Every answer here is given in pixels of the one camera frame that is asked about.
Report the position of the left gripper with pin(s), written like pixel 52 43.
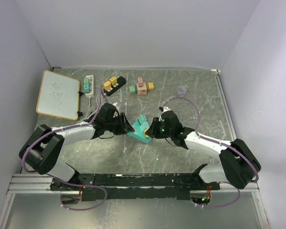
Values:
pixel 125 127

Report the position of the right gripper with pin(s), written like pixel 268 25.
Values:
pixel 152 131

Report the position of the teal triangular socket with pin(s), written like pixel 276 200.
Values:
pixel 139 131

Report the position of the green plug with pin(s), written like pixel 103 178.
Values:
pixel 86 80
pixel 133 89

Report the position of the pink cube socket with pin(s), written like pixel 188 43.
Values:
pixel 141 88

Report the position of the pink plug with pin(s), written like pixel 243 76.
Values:
pixel 140 82

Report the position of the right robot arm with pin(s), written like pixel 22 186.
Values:
pixel 238 166

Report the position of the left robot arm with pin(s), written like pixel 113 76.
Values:
pixel 41 151

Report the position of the teal plug on white strip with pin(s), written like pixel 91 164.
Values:
pixel 86 88

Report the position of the green plug on white strip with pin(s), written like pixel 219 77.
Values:
pixel 86 80

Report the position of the black power strip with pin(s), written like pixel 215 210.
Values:
pixel 121 81

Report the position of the white power strip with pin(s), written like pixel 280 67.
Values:
pixel 91 93

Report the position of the clear plastic cup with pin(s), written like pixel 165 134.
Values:
pixel 181 91

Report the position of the black base bar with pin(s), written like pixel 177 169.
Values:
pixel 133 186

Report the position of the small whiteboard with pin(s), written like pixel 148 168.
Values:
pixel 58 96

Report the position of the aluminium rail frame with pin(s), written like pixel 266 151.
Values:
pixel 30 204

